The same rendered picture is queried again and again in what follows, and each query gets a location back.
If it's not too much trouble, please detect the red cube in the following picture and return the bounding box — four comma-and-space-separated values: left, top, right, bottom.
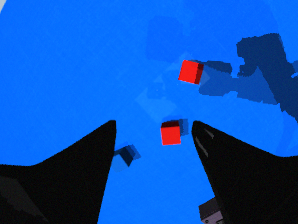
178, 60, 205, 85
160, 121, 181, 145

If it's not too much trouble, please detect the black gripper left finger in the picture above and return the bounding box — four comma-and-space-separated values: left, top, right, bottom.
0, 120, 117, 224

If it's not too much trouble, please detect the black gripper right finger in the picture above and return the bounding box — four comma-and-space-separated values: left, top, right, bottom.
190, 121, 298, 224

